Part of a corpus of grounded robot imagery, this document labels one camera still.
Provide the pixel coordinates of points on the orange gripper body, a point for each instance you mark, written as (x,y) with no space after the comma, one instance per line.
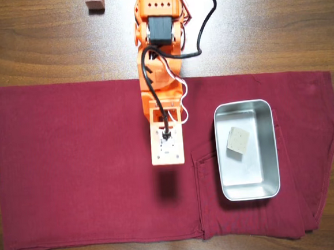
(148,111)

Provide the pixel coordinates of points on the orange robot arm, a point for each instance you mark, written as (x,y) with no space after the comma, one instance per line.
(157,4)

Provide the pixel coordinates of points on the beige speckled cube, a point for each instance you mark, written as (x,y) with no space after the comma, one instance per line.
(237,141)

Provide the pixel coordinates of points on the dark red cloth trousers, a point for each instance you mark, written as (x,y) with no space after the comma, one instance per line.
(72,167)

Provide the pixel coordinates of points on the brown sponge block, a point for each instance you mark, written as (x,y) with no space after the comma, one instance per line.
(95,3)

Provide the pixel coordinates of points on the rectangular steel tray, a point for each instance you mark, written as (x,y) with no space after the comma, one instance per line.
(246,182)

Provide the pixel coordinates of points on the orange camera mount plate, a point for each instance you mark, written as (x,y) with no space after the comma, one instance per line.
(161,157)

